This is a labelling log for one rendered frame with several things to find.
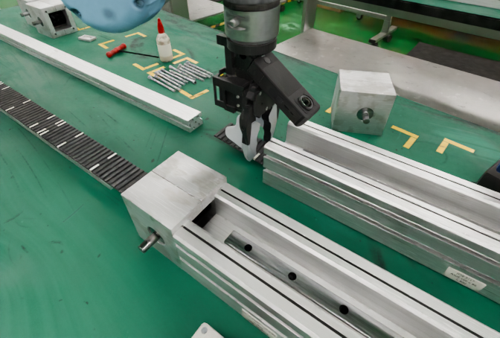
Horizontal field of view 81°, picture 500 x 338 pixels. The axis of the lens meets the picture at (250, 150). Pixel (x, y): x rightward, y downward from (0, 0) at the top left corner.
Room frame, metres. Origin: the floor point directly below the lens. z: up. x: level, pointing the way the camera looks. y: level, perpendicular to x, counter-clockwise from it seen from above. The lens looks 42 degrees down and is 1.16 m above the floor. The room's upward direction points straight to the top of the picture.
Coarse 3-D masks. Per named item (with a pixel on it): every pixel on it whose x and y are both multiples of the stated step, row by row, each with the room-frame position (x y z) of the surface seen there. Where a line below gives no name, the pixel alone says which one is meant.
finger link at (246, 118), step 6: (252, 102) 0.38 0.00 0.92; (246, 108) 0.37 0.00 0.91; (240, 114) 0.37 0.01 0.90; (246, 114) 0.37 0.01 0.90; (252, 114) 0.37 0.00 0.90; (240, 120) 0.37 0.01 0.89; (246, 120) 0.36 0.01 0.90; (252, 120) 0.37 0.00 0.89; (240, 126) 0.37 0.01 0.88; (246, 126) 0.36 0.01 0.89; (246, 132) 0.36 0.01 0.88; (246, 138) 0.36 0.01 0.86; (246, 144) 0.37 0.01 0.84
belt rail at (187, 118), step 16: (0, 32) 0.97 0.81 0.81; (16, 32) 0.97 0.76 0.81; (32, 48) 0.84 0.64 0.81; (48, 48) 0.84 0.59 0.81; (64, 64) 0.74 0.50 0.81; (80, 64) 0.74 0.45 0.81; (96, 80) 0.66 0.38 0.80; (112, 80) 0.65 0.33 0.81; (128, 80) 0.65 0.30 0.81; (128, 96) 0.59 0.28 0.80; (144, 96) 0.57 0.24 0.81; (160, 96) 0.57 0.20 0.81; (160, 112) 0.54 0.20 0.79; (176, 112) 0.51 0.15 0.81; (192, 112) 0.51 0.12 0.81; (192, 128) 0.49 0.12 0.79
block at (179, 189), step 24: (168, 168) 0.28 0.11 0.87; (192, 168) 0.28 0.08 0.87; (144, 192) 0.24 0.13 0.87; (168, 192) 0.24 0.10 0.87; (192, 192) 0.24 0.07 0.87; (216, 192) 0.25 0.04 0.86; (144, 216) 0.21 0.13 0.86; (168, 216) 0.20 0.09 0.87; (192, 216) 0.21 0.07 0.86; (144, 240) 0.20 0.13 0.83; (168, 240) 0.19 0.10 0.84
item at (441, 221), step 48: (288, 144) 0.34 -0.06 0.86; (336, 144) 0.35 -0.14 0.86; (288, 192) 0.31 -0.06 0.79; (336, 192) 0.27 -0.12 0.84; (384, 192) 0.25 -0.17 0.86; (432, 192) 0.27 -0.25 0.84; (480, 192) 0.25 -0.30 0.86; (384, 240) 0.22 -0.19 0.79; (432, 240) 0.20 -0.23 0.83; (480, 240) 0.18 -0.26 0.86; (480, 288) 0.16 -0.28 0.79
